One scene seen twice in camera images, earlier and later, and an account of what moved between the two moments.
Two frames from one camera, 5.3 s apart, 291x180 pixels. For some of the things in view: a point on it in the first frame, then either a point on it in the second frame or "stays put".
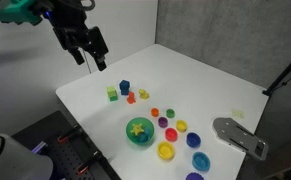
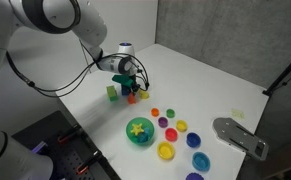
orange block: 131,99 stays put
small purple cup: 162,122 stays put
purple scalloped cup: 194,176 stays put
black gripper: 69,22 to 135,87
